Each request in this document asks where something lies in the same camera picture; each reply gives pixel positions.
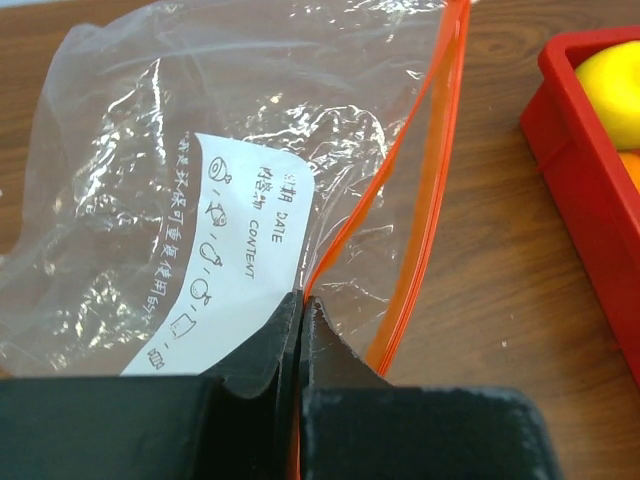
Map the yellow green mango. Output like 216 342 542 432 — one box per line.
575 40 639 150

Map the orange peach fruit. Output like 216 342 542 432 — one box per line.
618 152 640 191

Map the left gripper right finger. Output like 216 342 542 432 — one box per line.
300 297 563 479

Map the clear zip top bag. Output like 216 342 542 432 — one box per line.
1 1 471 377

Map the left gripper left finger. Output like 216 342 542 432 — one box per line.
1 293 303 479

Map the red plastic tray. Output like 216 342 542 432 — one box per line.
520 25 639 376

